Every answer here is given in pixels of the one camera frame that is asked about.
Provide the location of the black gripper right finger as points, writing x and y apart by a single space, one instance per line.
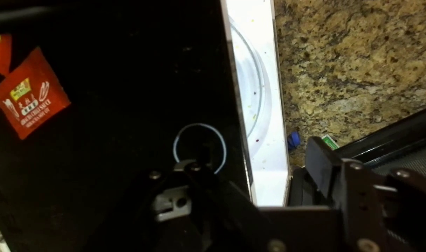
323 163

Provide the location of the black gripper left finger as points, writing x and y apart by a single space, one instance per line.
200 179

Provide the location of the glass microwave turntable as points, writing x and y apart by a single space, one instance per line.
263 88

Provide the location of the black microwave oven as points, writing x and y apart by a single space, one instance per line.
130 70

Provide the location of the small green object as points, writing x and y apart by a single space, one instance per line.
330 142

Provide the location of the small blue object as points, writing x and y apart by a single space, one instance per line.
295 140

